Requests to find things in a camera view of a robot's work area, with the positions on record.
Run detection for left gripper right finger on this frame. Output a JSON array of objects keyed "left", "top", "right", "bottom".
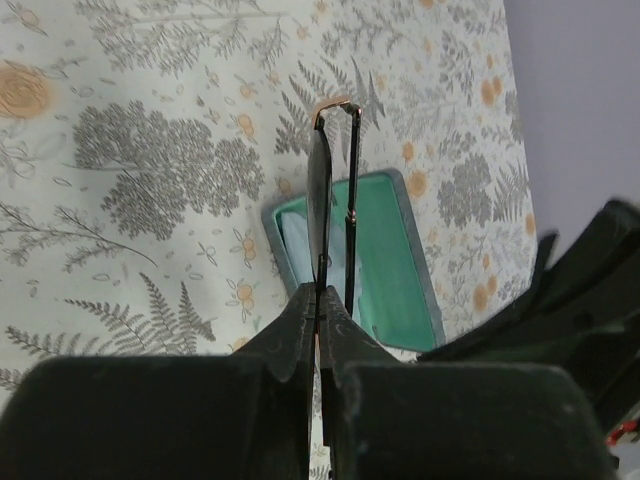
[{"left": 319, "top": 289, "right": 616, "bottom": 479}]

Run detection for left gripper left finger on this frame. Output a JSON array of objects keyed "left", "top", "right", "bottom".
[{"left": 1, "top": 284, "right": 316, "bottom": 479}]

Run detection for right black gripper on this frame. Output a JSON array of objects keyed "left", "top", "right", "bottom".
[{"left": 417, "top": 198, "right": 639, "bottom": 445}]

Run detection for grey-blue glasses case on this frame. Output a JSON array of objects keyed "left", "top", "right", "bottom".
[{"left": 262, "top": 169, "right": 445, "bottom": 353}]

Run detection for blue cloth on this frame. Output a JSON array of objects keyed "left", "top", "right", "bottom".
[{"left": 275, "top": 211, "right": 346, "bottom": 301}]

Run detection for black aviator sunglasses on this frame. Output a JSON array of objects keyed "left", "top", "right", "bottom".
[{"left": 306, "top": 96, "right": 362, "bottom": 313}]

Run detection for floral table mat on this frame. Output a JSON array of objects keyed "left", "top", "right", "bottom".
[{"left": 1, "top": 1, "right": 537, "bottom": 402}]

